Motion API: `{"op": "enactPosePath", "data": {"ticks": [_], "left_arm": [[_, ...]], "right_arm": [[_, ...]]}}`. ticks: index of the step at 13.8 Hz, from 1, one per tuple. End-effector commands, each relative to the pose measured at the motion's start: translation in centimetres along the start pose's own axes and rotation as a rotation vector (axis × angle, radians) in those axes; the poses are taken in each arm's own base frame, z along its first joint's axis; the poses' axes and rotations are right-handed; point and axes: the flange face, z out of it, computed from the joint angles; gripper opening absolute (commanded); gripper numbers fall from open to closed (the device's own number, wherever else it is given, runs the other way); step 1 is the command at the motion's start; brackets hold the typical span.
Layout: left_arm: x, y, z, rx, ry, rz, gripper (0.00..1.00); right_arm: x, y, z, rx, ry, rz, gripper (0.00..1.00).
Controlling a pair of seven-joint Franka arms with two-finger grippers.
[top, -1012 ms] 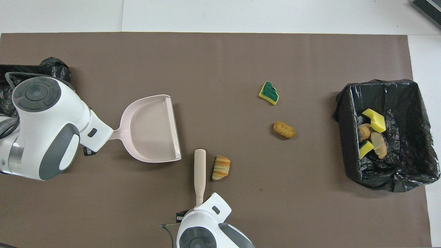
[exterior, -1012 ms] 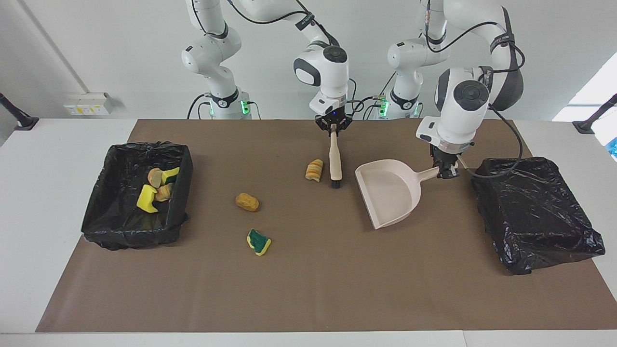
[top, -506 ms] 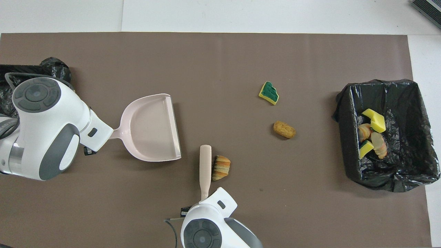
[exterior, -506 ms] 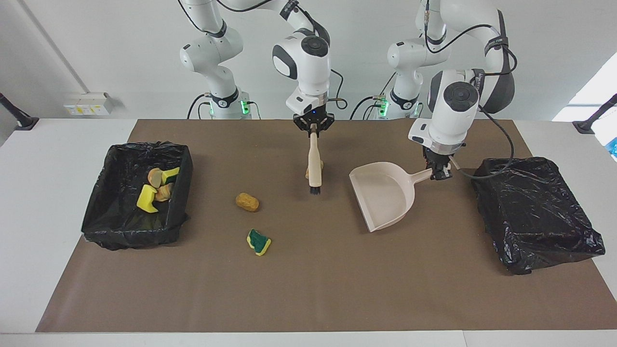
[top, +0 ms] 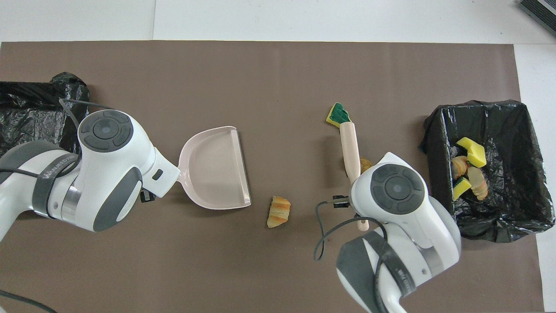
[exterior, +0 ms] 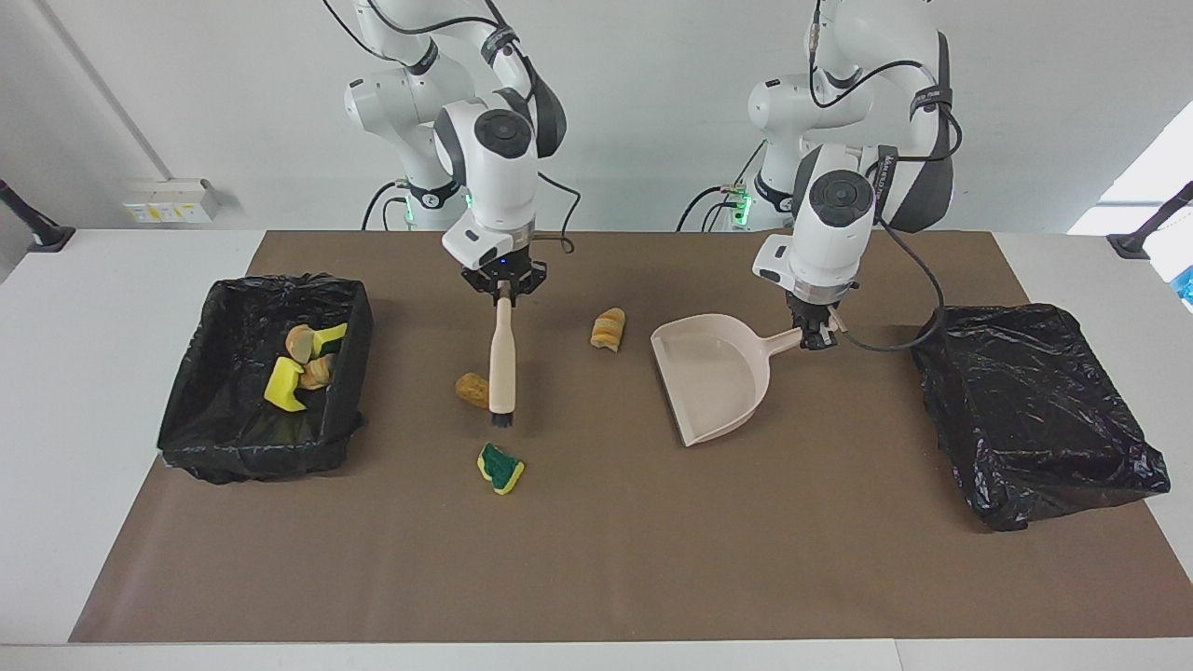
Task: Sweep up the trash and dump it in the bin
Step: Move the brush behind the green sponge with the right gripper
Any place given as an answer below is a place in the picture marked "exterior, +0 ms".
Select brown paper table mat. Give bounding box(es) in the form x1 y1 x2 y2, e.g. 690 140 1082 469
70 230 1193 644

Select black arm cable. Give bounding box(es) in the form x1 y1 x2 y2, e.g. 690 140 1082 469
326 0 583 254
809 0 947 353

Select beige plastic dustpan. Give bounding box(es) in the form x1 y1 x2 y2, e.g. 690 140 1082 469
650 313 807 448

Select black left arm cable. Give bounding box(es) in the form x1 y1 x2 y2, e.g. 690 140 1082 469
809 0 947 353

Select black right base cable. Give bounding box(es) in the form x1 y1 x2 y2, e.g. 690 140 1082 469
362 182 411 232

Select black stand foot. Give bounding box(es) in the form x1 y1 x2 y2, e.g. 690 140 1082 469
0 179 75 253
1107 182 1193 260

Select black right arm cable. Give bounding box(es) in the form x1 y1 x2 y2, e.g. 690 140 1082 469
326 0 583 254

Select black left base cable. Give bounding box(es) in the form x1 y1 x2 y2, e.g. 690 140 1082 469
676 144 767 232

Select white wall conduit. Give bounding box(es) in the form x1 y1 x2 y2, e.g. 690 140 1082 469
42 0 176 183

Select beige hand brush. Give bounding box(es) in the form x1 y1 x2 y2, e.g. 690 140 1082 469
488 296 518 429

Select white wall socket box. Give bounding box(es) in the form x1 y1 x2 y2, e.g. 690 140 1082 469
124 179 222 225

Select plain yellow sponge piece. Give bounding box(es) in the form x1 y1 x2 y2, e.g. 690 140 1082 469
264 359 309 413

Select black bag lined bin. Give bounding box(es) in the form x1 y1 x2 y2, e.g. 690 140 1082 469
157 272 375 485
911 303 1172 533

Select black base cable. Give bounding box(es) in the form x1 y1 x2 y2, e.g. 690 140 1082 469
676 144 767 232
362 182 411 232

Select green and yellow sponge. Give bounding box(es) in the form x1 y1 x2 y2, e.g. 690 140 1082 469
477 442 526 496

